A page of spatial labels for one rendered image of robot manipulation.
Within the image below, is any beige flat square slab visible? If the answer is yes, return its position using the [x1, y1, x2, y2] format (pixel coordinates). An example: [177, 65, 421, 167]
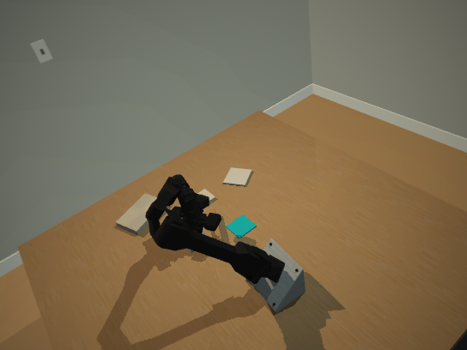
[198, 189, 215, 202]

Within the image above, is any beige flat rectangular block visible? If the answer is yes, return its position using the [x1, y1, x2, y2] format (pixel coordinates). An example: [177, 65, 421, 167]
[115, 193, 157, 236]

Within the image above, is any beige flat square tile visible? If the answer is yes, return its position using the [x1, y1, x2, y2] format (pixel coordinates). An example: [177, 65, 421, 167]
[223, 167, 252, 186]

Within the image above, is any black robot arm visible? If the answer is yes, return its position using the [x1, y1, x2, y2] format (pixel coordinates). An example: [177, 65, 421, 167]
[145, 174, 285, 284]

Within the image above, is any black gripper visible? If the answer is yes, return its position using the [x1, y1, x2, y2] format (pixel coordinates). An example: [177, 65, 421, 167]
[172, 201, 221, 233]

